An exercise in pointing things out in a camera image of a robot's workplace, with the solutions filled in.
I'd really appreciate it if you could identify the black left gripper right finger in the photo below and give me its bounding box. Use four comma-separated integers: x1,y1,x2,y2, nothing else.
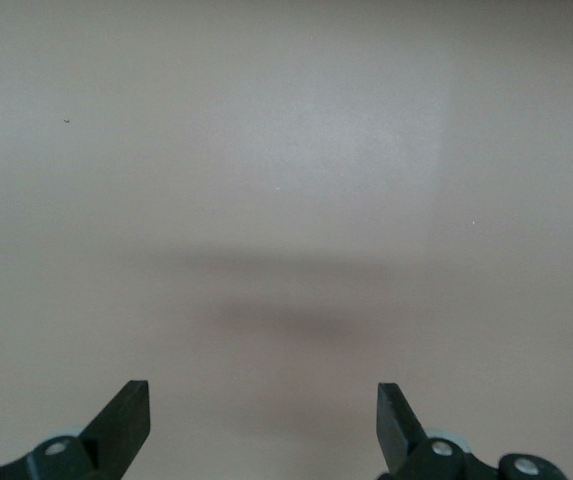
376,382,502,480

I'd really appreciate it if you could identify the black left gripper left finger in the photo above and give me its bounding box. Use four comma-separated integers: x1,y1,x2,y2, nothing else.
0,379,152,480

